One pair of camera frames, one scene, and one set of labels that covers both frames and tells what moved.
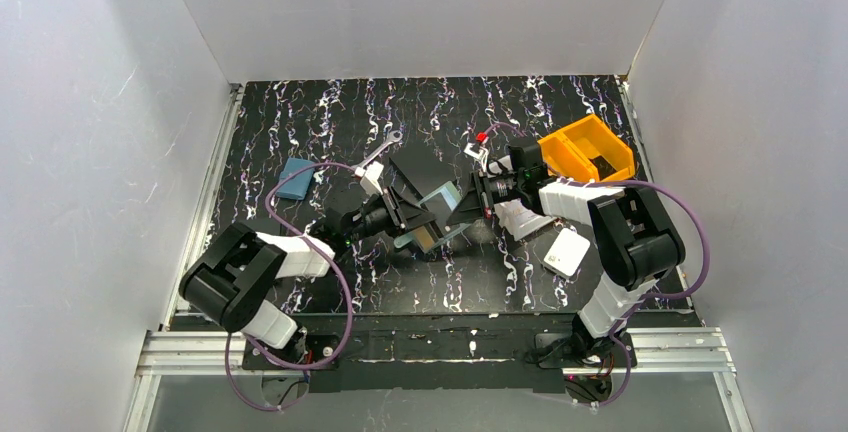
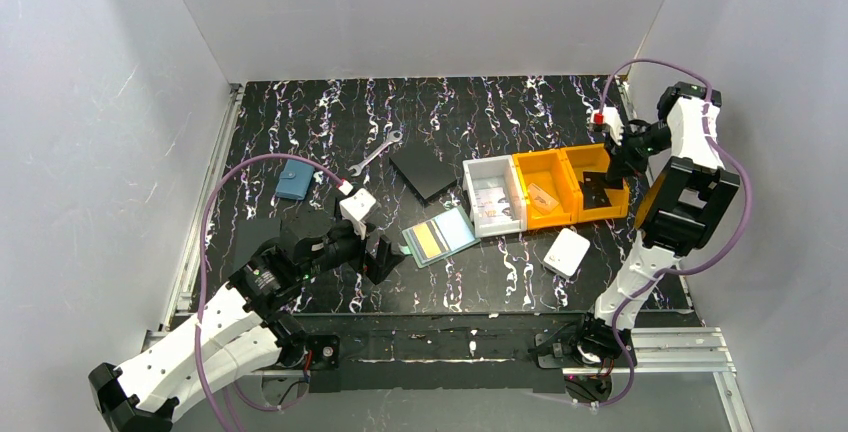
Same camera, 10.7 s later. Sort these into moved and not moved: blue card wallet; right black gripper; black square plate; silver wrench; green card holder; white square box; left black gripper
Moved: left black gripper; right black gripper; green card holder
Not moved: white square box; black square plate; silver wrench; blue card wallet
